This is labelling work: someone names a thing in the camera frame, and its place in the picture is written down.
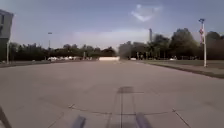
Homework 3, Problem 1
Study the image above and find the low white wall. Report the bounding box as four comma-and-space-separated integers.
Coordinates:
98, 56, 121, 62

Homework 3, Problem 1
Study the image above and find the tall thin tower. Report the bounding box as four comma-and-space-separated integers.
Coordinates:
148, 28, 154, 43

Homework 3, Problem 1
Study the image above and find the street lamp pole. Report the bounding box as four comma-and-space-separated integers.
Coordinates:
46, 31, 53, 51

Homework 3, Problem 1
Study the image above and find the robot's own part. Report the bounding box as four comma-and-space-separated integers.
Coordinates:
135, 112, 153, 128
72, 115, 87, 128

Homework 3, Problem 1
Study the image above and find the row of trees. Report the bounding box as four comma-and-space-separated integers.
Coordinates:
0, 27, 224, 62

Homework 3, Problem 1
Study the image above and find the white pole with red sign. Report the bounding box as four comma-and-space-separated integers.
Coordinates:
198, 18, 208, 68

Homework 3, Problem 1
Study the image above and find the grey building with window rows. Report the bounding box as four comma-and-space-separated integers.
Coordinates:
0, 8, 15, 43

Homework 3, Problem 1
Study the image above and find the grass strip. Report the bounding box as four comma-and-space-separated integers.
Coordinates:
141, 59, 224, 80

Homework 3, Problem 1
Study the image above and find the grey paved plaza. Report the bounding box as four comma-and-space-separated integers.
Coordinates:
0, 59, 224, 128

